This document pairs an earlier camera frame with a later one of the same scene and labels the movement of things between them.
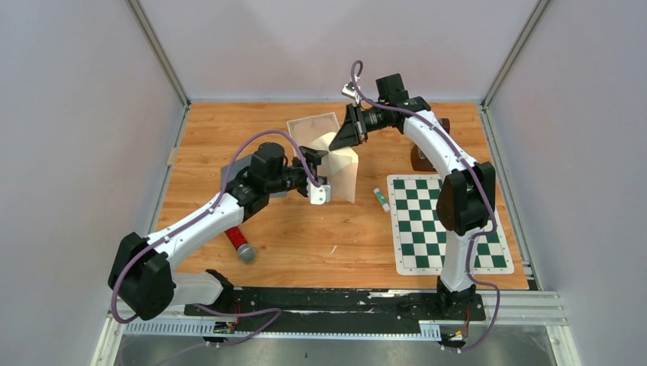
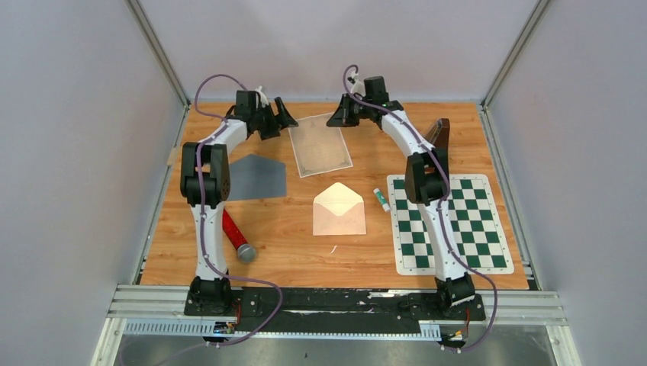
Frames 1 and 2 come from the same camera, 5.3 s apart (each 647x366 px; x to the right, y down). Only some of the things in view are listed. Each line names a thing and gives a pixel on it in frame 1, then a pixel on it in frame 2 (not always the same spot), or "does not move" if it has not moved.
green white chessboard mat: x=419 y=235 does not move
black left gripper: x=312 y=158 to x=276 y=123
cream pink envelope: x=339 y=166 to x=338 y=210
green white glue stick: x=381 y=200 does not move
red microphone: x=246 y=252 does not move
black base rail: x=333 y=310 does not move
